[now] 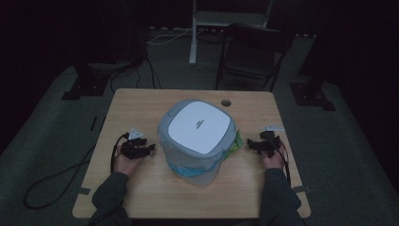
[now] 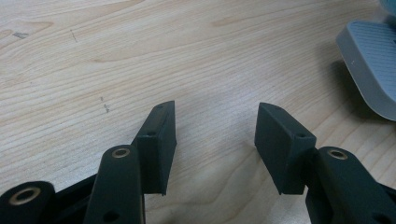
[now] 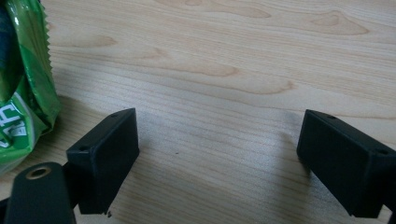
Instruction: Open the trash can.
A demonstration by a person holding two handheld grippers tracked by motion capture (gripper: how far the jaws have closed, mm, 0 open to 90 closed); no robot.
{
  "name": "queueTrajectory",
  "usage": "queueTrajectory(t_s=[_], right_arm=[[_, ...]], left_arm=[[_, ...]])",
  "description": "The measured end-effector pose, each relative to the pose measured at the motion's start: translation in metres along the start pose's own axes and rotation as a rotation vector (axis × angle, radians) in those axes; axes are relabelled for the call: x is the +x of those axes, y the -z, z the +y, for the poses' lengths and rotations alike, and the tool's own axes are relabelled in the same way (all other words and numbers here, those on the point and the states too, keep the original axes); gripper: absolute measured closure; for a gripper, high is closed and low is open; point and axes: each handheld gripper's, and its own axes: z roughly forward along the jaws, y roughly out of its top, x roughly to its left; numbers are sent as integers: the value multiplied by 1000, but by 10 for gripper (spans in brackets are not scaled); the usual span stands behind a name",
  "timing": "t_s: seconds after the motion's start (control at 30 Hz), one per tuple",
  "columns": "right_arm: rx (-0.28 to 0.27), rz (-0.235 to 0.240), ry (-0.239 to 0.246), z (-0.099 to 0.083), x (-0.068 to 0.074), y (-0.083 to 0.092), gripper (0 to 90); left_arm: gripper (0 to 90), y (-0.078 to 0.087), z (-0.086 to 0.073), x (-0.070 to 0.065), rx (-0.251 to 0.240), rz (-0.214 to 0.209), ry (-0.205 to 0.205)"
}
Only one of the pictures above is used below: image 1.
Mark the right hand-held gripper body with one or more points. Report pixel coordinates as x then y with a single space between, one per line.
272 141

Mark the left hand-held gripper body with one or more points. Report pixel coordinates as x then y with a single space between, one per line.
131 150

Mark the grey trash can white lid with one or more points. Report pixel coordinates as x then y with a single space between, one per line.
196 127

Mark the person's left hand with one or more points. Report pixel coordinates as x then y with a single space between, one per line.
125 164

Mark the person's right hand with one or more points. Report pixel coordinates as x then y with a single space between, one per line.
273 161

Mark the green plastic bag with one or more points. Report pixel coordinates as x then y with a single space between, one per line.
237 143

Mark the blue plastic bag liner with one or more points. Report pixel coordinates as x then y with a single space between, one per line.
183 171

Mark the grey tape strip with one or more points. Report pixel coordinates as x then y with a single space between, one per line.
83 190
301 189

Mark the black stand base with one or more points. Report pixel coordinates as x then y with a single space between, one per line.
86 86
310 95

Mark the black folding chair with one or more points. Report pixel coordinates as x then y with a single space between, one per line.
251 53

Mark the white metal stand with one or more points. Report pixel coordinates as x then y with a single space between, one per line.
193 37

